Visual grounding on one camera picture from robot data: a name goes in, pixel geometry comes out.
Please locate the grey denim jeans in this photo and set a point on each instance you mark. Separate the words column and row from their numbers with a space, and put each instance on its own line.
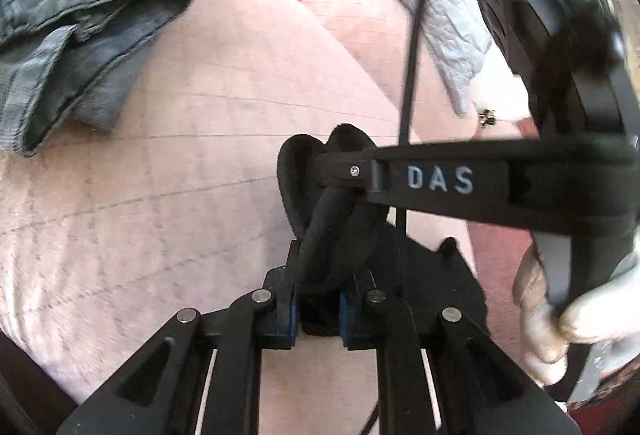
column 85, row 25

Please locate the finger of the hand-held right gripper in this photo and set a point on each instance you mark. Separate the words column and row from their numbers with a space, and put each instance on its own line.
column 345, row 171

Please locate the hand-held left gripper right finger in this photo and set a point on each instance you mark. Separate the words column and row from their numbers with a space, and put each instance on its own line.
column 350, row 321

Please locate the person's right hand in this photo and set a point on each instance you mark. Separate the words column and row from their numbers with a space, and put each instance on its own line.
column 542, row 320

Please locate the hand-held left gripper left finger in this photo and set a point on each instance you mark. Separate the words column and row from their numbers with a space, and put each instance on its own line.
column 286, row 315

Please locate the small metal clip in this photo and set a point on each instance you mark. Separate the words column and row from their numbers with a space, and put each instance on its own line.
column 484, row 117

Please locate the pink blanket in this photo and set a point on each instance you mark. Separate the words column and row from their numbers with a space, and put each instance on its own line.
column 190, row 175

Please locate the black pants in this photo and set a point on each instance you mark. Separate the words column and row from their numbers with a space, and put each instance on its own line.
column 325, row 245

